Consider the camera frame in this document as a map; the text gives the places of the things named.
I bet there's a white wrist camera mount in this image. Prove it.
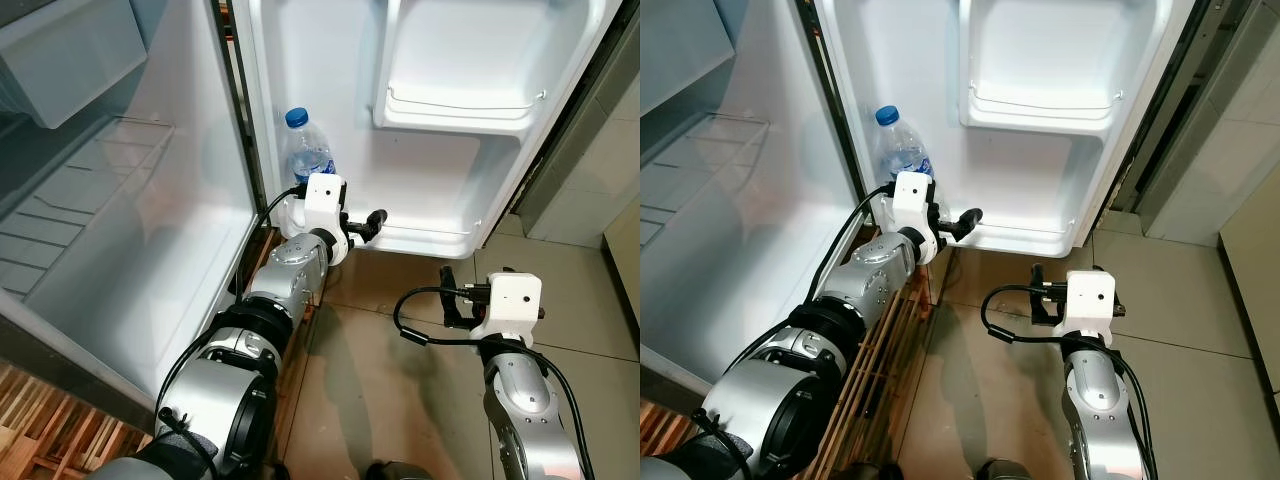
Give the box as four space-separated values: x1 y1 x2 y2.
470 270 544 346
878 170 946 266
1048 270 1118 346
280 172 353 267

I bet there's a translucent fridge drawer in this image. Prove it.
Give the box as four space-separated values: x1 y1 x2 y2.
640 0 746 116
0 0 151 131

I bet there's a water bottle blue cap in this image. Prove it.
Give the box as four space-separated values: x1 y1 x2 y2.
875 105 936 186
284 107 338 196

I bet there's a dark grey robot torso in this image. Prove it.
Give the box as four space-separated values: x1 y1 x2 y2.
640 430 751 480
95 430 221 480

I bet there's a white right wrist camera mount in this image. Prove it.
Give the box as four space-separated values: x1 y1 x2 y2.
470 270 544 346
1048 270 1118 346

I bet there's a grey fridge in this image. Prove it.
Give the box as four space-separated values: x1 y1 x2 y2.
0 0 269 433
640 0 861 401

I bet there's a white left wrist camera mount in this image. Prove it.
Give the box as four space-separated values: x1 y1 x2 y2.
280 172 353 267
878 170 946 266

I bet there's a white door shelf bin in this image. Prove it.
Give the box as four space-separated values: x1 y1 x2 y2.
958 0 1126 131
372 0 549 134

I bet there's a glass fridge shelf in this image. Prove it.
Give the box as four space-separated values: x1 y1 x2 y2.
0 115 176 301

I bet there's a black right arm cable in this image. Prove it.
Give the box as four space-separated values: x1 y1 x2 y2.
393 288 596 480
980 285 1161 480

